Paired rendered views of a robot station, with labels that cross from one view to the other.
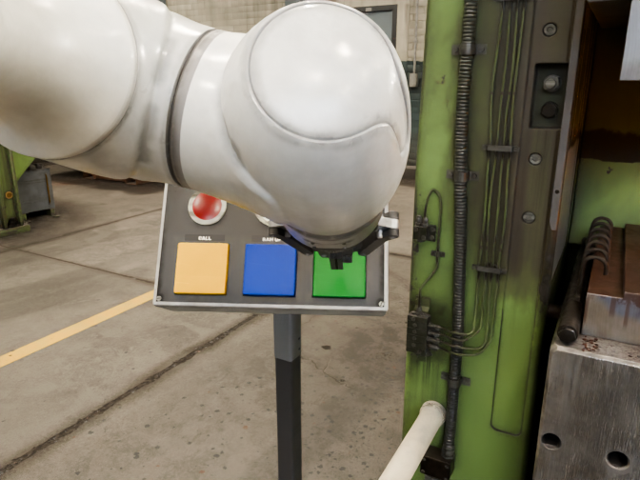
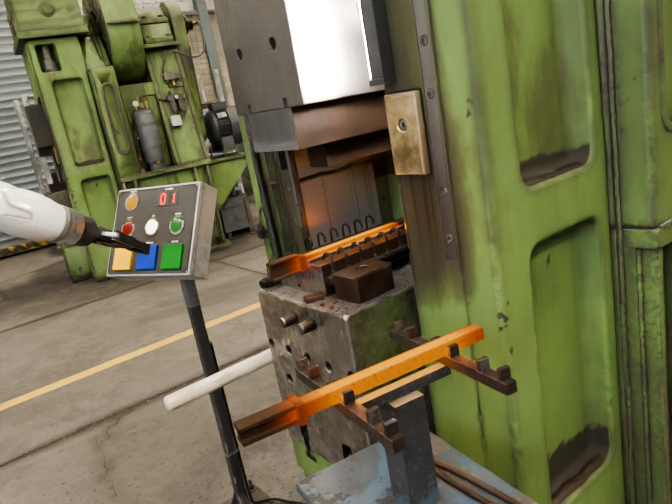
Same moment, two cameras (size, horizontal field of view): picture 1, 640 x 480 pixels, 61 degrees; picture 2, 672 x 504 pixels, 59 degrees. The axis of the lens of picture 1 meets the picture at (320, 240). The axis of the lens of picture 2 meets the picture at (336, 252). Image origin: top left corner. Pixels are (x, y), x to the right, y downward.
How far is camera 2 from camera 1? 1.32 m
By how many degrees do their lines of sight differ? 25
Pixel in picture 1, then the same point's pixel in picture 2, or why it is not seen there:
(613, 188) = not seen: hidden behind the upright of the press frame
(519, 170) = (284, 194)
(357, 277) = (177, 259)
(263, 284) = (142, 264)
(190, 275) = (118, 262)
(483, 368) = not seen: hidden behind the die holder
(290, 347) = (188, 299)
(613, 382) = (275, 307)
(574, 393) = (269, 315)
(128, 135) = not seen: outside the picture
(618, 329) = (290, 280)
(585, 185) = (393, 192)
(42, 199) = (242, 219)
